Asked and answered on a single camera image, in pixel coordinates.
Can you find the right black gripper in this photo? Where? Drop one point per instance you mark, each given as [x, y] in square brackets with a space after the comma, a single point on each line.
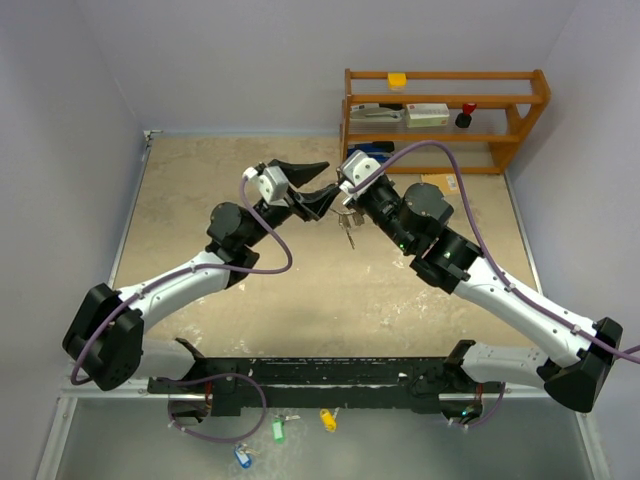
[357, 203]

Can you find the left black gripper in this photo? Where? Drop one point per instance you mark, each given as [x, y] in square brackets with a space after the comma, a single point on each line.
[311, 205]

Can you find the bunch of silver keys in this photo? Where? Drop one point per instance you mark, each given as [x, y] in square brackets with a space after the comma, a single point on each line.
[347, 222]

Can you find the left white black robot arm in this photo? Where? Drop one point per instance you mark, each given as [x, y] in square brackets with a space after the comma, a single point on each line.
[107, 337]

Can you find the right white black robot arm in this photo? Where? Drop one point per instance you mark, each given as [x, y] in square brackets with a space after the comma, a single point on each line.
[569, 359]

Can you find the blue black stapler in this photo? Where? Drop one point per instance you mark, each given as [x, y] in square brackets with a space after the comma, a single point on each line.
[381, 151]

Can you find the grey black stapler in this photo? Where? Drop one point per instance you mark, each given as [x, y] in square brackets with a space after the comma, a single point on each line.
[376, 112]

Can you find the wooden shelf rack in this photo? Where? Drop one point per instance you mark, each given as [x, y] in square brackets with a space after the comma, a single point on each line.
[496, 110]

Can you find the white green box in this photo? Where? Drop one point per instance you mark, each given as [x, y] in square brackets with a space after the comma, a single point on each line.
[419, 115]

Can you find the red black stamp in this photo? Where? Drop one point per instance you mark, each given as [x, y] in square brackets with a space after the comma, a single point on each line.
[464, 118]

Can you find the yellow tape measure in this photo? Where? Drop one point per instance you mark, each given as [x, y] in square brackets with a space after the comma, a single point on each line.
[396, 81]

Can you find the yellow tag key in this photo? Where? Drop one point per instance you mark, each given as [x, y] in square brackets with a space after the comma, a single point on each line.
[329, 419]

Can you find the green tag key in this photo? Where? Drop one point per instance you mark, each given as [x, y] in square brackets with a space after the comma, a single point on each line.
[278, 426]

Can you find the blue tag key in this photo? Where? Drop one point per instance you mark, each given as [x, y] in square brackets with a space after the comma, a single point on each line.
[245, 455]

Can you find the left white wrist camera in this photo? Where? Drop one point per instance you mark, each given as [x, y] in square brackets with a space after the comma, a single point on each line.
[270, 182]

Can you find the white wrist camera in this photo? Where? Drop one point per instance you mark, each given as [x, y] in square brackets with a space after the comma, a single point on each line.
[357, 173]
[270, 182]

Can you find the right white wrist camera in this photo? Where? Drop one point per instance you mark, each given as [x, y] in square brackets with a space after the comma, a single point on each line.
[357, 173]

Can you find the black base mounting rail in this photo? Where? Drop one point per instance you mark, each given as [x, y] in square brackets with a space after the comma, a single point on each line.
[424, 385]

